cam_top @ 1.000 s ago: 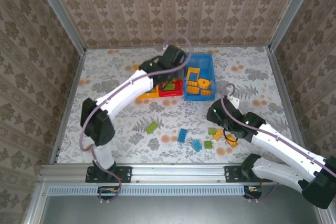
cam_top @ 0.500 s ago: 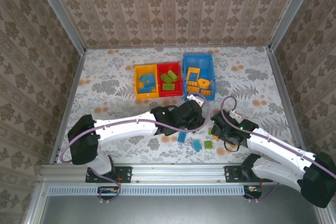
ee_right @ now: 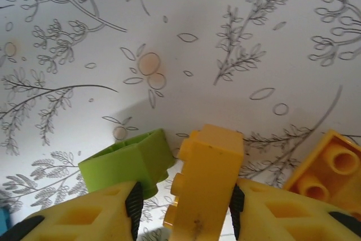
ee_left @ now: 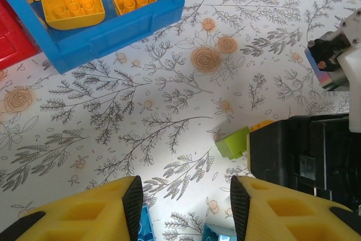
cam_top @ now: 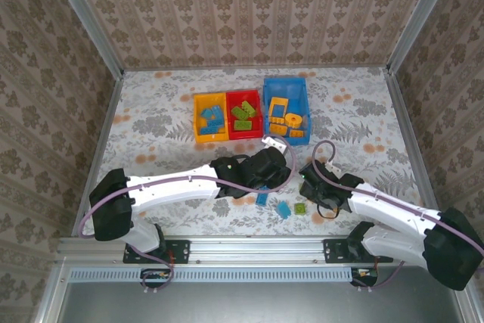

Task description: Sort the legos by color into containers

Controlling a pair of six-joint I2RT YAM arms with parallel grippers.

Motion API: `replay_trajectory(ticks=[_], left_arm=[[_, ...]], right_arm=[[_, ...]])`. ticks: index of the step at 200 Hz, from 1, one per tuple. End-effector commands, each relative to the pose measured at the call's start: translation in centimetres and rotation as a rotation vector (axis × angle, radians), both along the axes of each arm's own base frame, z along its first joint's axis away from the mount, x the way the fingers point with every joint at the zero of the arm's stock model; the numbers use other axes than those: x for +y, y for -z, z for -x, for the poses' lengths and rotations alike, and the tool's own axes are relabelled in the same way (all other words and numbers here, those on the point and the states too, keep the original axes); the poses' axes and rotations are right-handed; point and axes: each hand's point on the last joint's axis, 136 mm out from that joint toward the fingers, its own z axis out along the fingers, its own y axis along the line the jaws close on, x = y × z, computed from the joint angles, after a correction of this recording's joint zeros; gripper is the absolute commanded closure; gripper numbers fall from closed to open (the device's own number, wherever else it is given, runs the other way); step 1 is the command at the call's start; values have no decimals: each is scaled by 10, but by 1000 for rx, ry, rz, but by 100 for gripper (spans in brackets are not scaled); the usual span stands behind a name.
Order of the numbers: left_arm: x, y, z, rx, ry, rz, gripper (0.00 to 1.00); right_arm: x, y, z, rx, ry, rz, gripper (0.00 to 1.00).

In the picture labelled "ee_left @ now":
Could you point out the green lego brick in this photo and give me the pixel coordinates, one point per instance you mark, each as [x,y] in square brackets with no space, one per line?
[231,143]

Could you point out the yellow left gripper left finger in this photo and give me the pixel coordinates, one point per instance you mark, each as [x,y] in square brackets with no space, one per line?
[84,218]

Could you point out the red plastic bin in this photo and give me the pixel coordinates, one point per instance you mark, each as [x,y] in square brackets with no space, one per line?
[11,40]

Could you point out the blue plastic bin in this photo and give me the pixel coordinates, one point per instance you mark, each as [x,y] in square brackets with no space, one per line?
[112,37]

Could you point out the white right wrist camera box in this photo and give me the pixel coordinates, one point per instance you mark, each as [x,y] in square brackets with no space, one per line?
[352,69]

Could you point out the yellow curved lego brick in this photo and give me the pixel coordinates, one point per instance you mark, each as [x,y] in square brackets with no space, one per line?
[73,21]

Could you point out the small yellow lego brick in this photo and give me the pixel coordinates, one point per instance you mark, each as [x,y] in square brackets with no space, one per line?
[146,1]

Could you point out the floral tablecloth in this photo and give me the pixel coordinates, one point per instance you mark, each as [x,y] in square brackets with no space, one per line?
[169,97]

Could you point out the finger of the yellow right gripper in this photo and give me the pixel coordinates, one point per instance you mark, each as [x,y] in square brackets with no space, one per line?
[248,150]

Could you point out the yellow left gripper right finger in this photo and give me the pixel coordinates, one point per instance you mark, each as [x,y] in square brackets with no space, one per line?
[282,224]

